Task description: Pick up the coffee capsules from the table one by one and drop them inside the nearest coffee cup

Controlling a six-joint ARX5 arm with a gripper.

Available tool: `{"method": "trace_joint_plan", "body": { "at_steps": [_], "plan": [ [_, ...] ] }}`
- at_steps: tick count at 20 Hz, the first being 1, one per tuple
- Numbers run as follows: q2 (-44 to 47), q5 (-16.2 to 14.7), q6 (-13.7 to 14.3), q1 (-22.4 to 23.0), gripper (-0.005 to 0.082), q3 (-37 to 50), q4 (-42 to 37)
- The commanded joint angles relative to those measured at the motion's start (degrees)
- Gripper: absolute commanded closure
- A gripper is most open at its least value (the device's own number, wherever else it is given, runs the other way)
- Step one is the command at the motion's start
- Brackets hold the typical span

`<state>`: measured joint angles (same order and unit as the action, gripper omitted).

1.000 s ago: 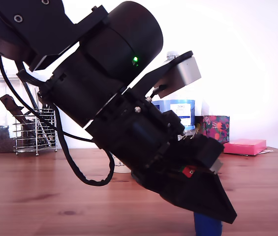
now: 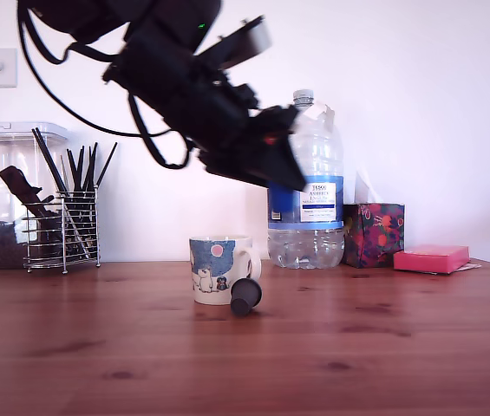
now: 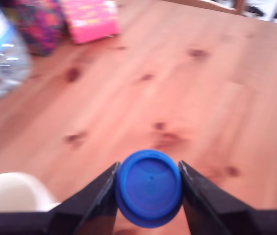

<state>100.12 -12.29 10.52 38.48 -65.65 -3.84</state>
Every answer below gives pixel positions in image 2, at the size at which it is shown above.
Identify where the dark grey coffee capsule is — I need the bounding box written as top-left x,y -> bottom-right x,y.
230,278 -> 265,318

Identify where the dark coffee beans pile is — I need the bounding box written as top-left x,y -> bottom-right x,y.
0,242 -> 27,270

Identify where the large clear water bottle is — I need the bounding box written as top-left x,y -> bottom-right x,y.
266,89 -> 346,270

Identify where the white tissue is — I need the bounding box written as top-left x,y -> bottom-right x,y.
355,171 -> 385,205

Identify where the white cartoon print mug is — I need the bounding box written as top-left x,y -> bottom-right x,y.
189,235 -> 264,306

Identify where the floral tissue box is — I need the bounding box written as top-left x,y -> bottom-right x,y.
342,202 -> 406,269

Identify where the black chopstick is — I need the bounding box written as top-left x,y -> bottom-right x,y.
75,146 -> 86,192
36,127 -> 71,194
66,148 -> 80,192
88,141 -> 99,192
31,127 -> 64,194
95,141 -> 119,188
82,146 -> 94,192

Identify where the pink flat box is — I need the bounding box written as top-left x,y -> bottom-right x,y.
393,244 -> 472,276

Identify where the paper sheet under box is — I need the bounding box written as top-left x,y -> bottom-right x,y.
428,259 -> 484,276

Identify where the black scoop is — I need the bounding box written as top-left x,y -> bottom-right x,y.
0,166 -> 57,218

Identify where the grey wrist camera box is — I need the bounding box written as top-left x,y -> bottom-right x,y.
194,15 -> 274,70

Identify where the chrome wire utensil rack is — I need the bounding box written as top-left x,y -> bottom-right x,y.
23,192 -> 101,275

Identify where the long thin black cable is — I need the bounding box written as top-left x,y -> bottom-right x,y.
16,0 -> 174,140

